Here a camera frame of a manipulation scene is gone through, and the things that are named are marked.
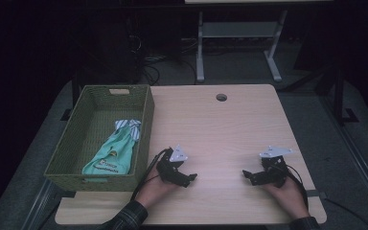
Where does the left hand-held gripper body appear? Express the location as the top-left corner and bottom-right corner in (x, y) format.
(156, 144), (189, 186)

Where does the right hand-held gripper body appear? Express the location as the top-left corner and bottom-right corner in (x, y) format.
(259, 146), (293, 189)

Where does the mint green baby garment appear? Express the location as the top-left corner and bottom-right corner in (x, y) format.
(81, 119), (142, 180)

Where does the green woven basket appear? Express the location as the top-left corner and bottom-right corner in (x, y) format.
(43, 83), (155, 193)

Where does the person's left hand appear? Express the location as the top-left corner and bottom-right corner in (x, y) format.
(135, 166), (177, 209)

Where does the person's right hand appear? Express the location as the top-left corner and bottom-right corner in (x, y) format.
(263, 176), (311, 220)

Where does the grey tape strip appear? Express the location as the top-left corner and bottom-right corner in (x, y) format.
(306, 189), (328, 199)

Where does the dark metal stand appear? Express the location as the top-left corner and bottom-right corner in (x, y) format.
(312, 63), (360, 126)

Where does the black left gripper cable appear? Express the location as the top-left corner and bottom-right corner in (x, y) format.
(130, 148), (173, 202)

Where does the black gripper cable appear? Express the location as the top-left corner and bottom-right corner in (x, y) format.
(130, 148), (173, 202)
(281, 163), (311, 210)

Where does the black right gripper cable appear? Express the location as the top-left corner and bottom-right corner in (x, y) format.
(281, 163), (311, 210)

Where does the black floor cable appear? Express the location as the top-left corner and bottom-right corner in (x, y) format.
(324, 196), (368, 230)

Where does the metal floor rail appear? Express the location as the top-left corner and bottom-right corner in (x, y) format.
(320, 95), (368, 222)
(20, 178), (65, 230)

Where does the bundle of floor cables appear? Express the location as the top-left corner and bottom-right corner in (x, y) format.
(137, 54), (199, 86)

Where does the grey metal table frame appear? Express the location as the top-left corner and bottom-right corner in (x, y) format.
(195, 10), (288, 83)

